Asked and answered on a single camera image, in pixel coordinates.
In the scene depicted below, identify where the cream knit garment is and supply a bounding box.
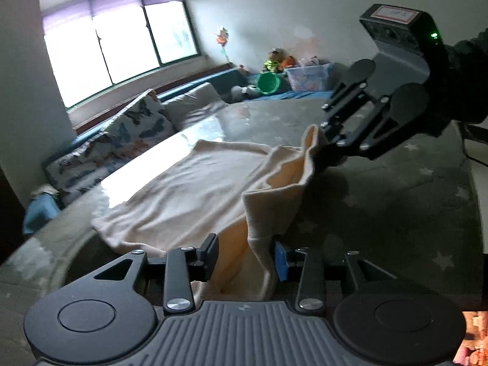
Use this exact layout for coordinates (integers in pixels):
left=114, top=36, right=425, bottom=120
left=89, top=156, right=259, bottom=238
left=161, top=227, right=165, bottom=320
left=92, top=125, right=346, bottom=302

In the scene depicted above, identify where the clear plastic toy box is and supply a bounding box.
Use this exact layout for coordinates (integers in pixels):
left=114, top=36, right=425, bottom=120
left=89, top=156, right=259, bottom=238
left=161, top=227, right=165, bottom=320
left=285, top=63, right=334, bottom=92

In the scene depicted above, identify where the brown plush toy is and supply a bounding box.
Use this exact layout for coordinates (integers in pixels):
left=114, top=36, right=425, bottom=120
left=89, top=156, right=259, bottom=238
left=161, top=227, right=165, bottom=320
left=262, top=48, right=297, bottom=74

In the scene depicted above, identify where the green plastic bucket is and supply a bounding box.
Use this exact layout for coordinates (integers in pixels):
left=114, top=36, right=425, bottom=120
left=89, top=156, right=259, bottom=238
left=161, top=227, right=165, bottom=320
left=256, top=71, right=281, bottom=95

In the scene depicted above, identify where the blue bed sheet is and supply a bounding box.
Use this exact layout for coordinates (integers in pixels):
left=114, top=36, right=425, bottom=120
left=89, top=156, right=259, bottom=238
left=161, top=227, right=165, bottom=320
left=23, top=63, right=338, bottom=235

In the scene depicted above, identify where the grey stuffed toy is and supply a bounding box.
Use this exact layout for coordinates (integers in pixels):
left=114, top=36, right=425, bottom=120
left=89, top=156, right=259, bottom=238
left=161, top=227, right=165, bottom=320
left=230, top=85, right=261, bottom=102

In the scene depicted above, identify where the colourful pinwheel toy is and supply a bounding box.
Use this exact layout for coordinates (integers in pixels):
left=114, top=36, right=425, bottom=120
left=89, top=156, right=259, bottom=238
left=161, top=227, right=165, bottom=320
left=216, top=27, right=231, bottom=64

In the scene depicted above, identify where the long butterfly print cushion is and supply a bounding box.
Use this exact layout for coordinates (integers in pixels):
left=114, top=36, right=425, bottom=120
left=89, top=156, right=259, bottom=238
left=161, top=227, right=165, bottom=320
left=45, top=132, right=126, bottom=206

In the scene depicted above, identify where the grey plain pillow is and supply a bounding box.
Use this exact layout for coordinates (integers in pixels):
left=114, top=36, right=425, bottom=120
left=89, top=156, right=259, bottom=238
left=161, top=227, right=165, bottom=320
left=162, top=82, right=228, bottom=131

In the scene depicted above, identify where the grey star quilted mat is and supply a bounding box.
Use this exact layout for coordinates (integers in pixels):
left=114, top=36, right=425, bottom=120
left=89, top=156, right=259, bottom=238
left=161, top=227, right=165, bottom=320
left=1, top=99, right=487, bottom=365

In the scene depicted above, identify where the large butterfly print pillow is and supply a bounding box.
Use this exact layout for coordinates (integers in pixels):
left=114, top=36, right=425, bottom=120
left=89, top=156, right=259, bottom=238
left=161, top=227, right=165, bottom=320
left=105, top=89, right=176, bottom=149

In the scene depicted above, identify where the green framed window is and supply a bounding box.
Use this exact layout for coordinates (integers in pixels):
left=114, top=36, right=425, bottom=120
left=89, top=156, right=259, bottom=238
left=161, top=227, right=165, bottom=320
left=42, top=0, right=200, bottom=109

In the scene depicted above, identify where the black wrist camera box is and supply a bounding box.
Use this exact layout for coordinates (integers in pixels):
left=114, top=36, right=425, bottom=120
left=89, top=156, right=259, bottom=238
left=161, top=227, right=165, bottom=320
left=359, top=3, right=445, bottom=56

